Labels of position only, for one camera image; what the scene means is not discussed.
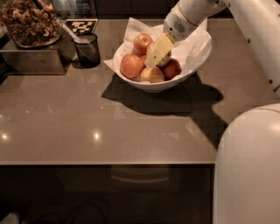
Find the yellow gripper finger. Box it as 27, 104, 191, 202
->
145, 32, 175, 68

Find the black-white fiducial marker card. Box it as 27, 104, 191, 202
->
65, 18, 98, 34

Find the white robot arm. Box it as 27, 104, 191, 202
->
145, 0, 280, 224

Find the glass jar of nuts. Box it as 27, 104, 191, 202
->
0, 0, 61, 48

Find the black mesh cup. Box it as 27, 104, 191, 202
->
73, 33, 101, 68

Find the small hidden middle apple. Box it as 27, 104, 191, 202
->
140, 55, 147, 67

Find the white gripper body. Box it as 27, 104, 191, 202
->
163, 2, 201, 41

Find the front yellow-red apple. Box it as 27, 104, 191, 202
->
140, 66, 165, 83

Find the right red apple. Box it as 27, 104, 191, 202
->
162, 59, 182, 81

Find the white ceramic bowl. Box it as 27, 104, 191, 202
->
112, 23, 213, 94

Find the white paper liner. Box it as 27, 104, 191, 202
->
104, 17, 212, 78

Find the white plastic utensil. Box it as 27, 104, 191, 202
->
56, 18, 81, 44

